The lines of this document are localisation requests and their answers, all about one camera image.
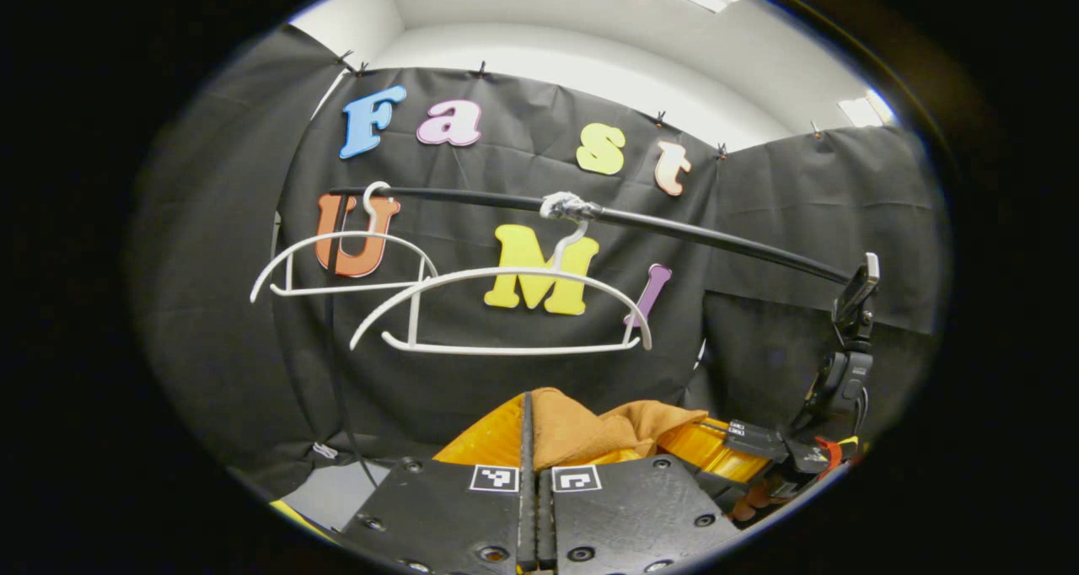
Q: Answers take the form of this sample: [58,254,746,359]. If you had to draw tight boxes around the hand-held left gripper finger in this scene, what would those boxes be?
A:
[341,392,538,575]
[538,447,744,575]

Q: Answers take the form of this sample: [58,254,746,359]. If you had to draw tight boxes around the brown shirt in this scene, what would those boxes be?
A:
[531,387,709,472]

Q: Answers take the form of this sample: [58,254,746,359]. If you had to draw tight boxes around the white hanger with taped hook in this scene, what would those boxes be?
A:
[350,191,654,357]

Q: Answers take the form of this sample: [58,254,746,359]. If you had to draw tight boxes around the white plastic hanger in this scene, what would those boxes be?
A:
[250,181,439,304]

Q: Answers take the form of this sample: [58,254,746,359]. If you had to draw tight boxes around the black backdrop cloth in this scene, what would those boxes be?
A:
[135,27,949,496]

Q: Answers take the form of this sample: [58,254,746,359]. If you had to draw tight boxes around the black clothes rail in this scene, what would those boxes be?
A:
[325,185,852,487]

